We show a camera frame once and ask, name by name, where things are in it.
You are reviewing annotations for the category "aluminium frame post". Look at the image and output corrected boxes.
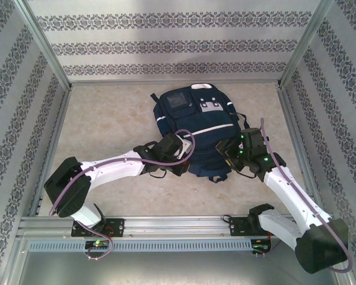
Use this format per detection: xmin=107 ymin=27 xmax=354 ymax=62
xmin=278 ymin=0 xmax=335 ymax=89
xmin=13 ymin=0 xmax=72 ymax=90

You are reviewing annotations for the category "controller board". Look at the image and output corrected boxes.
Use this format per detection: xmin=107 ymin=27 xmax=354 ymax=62
xmin=84 ymin=239 xmax=111 ymax=250
xmin=251 ymin=238 xmax=273 ymax=255

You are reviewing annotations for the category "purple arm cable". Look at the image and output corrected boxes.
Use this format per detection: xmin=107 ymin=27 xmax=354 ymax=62
xmin=260 ymin=118 xmax=354 ymax=273
xmin=49 ymin=129 xmax=196 ymax=262

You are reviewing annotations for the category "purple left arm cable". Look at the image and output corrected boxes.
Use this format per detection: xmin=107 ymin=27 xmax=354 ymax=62
xmin=49 ymin=129 xmax=196 ymax=262

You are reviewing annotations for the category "right aluminium frame post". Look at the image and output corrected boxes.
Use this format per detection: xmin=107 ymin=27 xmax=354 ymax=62
xmin=278 ymin=0 xmax=335 ymax=89

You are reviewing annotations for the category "right controller board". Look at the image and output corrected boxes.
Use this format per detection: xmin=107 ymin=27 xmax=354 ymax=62
xmin=251 ymin=238 xmax=273 ymax=255

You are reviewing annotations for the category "navy blue backpack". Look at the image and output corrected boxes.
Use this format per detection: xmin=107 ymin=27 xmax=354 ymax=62
xmin=150 ymin=83 xmax=250 ymax=182

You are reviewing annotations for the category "grey slotted cable duct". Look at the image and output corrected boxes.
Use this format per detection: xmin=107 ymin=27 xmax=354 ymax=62
xmin=28 ymin=239 xmax=253 ymax=253

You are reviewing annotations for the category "left controller board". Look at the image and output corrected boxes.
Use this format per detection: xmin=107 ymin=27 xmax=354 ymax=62
xmin=84 ymin=239 xmax=111 ymax=250

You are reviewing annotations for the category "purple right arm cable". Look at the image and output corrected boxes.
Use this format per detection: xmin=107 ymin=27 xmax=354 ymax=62
xmin=260 ymin=118 xmax=354 ymax=273

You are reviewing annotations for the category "aluminium side rail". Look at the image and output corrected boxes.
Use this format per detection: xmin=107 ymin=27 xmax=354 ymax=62
xmin=276 ymin=85 xmax=327 ymax=216
xmin=28 ymin=87 xmax=74 ymax=217

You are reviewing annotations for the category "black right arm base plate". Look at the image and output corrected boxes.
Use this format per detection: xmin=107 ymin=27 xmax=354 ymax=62
xmin=228 ymin=216 xmax=285 ymax=238

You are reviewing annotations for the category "left aluminium frame post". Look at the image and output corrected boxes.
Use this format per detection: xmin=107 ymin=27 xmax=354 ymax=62
xmin=13 ymin=0 xmax=72 ymax=90

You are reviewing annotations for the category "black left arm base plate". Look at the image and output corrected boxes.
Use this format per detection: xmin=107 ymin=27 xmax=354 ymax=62
xmin=70 ymin=217 xmax=126 ymax=238

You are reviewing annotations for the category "left aluminium side rail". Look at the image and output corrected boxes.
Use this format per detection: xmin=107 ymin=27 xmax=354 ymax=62
xmin=28 ymin=87 xmax=74 ymax=217

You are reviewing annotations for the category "aluminium mounting rail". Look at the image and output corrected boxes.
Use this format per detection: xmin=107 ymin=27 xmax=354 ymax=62
xmin=16 ymin=215 xmax=338 ymax=239

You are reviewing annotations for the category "right aluminium side rail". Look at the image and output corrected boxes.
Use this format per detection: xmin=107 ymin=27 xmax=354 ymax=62
xmin=276 ymin=85 xmax=327 ymax=216

